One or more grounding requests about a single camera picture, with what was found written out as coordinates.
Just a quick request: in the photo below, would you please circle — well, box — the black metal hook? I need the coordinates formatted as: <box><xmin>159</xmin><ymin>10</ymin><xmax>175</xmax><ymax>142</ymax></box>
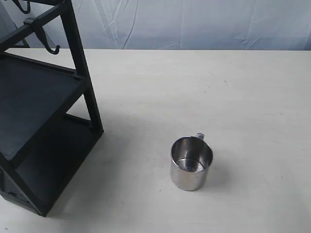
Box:
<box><xmin>12</xmin><ymin>0</ymin><xmax>31</xmax><ymax>14</ymax></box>
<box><xmin>23</xmin><ymin>17</ymin><xmax>60</xmax><ymax>55</ymax></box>

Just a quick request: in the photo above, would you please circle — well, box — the stainless steel mug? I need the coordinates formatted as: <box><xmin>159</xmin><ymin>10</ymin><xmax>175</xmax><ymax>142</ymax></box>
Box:
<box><xmin>170</xmin><ymin>133</ymin><xmax>213</xmax><ymax>191</ymax></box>

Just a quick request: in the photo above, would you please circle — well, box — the black tiered shelf rack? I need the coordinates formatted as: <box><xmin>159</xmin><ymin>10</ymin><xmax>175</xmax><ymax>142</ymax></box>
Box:
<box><xmin>0</xmin><ymin>0</ymin><xmax>104</xmax><ymax>216</ymax></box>

